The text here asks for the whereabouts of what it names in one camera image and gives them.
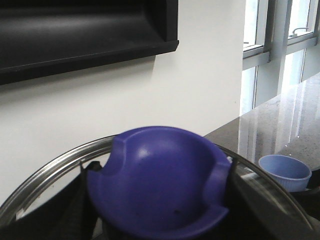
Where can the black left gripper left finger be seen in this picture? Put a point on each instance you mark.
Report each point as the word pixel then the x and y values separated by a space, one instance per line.
pixel 69 215

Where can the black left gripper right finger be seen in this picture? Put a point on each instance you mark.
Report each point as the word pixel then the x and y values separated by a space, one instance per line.
pixel 252 217

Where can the light blue ribbed cup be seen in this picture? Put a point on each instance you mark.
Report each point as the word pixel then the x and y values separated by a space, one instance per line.
pixel 292 174

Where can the glass pot lid blue knob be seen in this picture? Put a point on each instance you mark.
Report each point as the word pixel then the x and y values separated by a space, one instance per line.
pixel 155 183

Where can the grey framed window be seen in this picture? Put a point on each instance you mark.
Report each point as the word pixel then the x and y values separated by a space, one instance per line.
pixel 277 35

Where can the black range hood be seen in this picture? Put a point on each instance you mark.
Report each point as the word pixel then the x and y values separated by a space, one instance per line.
pixel 40 38

